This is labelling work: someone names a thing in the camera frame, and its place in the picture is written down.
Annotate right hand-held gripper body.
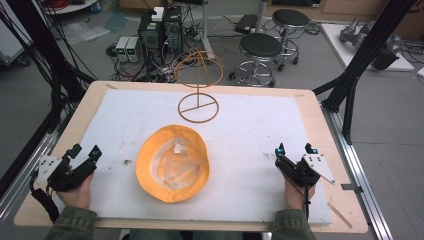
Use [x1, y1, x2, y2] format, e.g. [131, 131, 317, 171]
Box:
[274, 153, 336, 188]

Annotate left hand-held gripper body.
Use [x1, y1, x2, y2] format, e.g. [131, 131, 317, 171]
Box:
[35, 153, 98, 193]

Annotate aluminium rail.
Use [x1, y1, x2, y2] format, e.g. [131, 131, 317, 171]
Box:
[0, 130, 62, 225]
[320, 102, 395, 240]

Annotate person's left hand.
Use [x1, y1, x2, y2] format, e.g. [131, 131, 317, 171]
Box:
[55, 172, 95, 210]

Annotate white round table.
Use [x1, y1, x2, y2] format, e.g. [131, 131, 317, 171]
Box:
[41, 0, 100, 16]

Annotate white equipment case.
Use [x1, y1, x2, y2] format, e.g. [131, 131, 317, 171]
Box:
[0, 19, 32, 67]

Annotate grey bench power supply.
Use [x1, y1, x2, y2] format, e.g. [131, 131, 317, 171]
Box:
[115, 35, 131, 63]
[126, 36, 143, 63]

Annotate person's right hand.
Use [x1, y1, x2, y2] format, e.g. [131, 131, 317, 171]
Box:
[283, 176, 317, 212]

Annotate black round stool chrome base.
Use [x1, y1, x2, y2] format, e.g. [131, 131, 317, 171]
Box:
[271, 8, 311, 73]
[228, 32, 285, 89]

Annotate thin wooden stick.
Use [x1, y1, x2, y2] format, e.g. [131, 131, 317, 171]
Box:
[327, 201, 354, 230]

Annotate white box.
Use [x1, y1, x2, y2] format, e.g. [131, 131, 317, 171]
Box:
[151, 6, 166, 23]

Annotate small metal bracket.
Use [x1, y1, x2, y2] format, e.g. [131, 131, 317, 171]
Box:
[340, 182, 364, 195]

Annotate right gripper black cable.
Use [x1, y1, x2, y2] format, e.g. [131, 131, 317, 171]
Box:
[300, 165, 312, 222]

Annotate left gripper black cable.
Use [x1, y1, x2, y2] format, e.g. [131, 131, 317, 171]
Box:
[29, 169, 62, 224]

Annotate black computer tower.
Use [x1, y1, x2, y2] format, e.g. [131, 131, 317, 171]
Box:
[162, 5, 184, 58]
[137, 10, 165, 65]

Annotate grey metal stand pole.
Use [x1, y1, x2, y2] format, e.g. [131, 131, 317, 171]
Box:
[199, 0, 217, 62]

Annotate black metal frame post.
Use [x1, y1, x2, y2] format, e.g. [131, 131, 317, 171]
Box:
[0, 0, 98, 201]
[312, 0, 418, 146]

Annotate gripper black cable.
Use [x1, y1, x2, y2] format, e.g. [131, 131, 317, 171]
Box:
[300, 165, 312, 222]
[29, 169, 62, 224]

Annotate flat black device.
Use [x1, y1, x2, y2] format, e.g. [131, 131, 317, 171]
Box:
[233, 13, 260, 35]

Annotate clear plastic sheet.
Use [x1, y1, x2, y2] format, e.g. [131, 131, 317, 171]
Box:
[61, 20, 112, 44]

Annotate orange bucket hat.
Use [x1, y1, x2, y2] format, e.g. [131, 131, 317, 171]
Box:
[135, 124, 211, 204]

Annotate tangle of black floor cables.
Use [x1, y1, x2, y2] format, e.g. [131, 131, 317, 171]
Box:
[105, 42, 194, 83]

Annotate brown wire hat stand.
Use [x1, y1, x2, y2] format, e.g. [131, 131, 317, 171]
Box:
[173, 47, 225, 124]

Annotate white foam mat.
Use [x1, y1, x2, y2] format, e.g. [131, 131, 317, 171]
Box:
[53, 88, 334, 225]

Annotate white board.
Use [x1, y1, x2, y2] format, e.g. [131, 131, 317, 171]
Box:
[320, 22, 416, 73]

